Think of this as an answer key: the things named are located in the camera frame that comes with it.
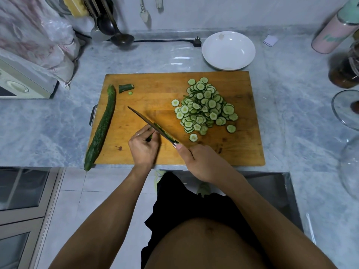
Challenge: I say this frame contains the person's left hand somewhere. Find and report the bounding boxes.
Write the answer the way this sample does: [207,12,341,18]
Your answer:
[128,124,161,171]

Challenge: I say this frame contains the person's right hand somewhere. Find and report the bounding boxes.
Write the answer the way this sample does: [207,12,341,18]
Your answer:
[175,143,239,191]

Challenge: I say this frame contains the cucumber being sliced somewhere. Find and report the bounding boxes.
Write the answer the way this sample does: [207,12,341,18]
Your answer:
[145,122,179,145]

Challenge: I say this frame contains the kitchen knife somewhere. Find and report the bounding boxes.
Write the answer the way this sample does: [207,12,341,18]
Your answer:
[127,106,180,148]

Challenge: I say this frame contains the person's right forearm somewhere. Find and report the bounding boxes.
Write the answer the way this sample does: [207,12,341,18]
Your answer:
[222,171,337,269]

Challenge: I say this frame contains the person's left forearm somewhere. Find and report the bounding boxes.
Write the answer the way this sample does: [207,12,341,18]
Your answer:
[48,164,157,269]

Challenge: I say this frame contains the light green shoe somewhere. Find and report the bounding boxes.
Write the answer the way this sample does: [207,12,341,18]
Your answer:
[196,182,211,198]
[154,170,168,194]

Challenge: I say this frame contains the wooden cutting board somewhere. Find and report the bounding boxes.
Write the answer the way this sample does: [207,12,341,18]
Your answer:
[89,71,266,167]

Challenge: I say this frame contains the whole green cucumber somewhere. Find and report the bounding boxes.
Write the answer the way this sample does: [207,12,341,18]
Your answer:
[84,84,116,171]

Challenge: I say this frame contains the pile of cucumber slices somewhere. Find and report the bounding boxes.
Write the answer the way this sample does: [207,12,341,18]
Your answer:
[171,77,239,143]

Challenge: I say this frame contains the black shorts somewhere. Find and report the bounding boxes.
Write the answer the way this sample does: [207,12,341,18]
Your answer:
[140,171,274,269]

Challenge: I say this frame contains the dark metal ladle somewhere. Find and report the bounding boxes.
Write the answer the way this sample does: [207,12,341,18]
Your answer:
[99,0,135,48]

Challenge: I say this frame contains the person's bare torso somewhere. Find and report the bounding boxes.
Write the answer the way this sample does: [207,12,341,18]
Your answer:
[144,217,267,269]

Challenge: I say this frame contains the white round plate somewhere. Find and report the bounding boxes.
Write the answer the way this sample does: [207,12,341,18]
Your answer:
[202,31,256,71]

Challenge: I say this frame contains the dark metal spoon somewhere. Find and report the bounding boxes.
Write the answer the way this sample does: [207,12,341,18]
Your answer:
[90,0,116,36]

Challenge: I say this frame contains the white hanging utensil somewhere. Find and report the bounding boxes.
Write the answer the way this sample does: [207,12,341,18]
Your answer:
[139,0,151,24]

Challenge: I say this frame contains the white kitchen appliance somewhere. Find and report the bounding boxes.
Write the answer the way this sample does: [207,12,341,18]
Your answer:
[0,47,60,99]

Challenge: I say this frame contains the small white paper piece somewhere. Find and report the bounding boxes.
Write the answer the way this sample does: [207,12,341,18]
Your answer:
[263,34,279,47]

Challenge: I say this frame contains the yellow kitchen item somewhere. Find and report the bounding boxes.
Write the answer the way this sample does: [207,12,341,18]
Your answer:
[60,0,89,17]

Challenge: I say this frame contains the cabinet with glass doors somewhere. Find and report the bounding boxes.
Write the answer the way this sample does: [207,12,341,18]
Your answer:
[0,166,65,269]

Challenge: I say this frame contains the floral plastic cover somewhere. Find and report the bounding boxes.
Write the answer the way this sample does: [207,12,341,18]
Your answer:
[0,0,82,90]

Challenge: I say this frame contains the glass lid with dark knob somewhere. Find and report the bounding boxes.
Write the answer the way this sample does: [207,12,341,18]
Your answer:
[332,89,359,132]

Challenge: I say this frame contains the clear glass bowl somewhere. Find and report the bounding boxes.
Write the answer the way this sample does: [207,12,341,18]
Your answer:
[339,134,359,201]

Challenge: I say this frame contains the dark glass jar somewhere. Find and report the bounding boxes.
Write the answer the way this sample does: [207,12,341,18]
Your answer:
[328,40,359,89]

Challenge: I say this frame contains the pink bottle with green lid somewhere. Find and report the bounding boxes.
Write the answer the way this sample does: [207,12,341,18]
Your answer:
[311,0,359,55]

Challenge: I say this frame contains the black power plug with cable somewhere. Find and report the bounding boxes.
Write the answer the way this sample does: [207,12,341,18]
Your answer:
[107,36,202,48]

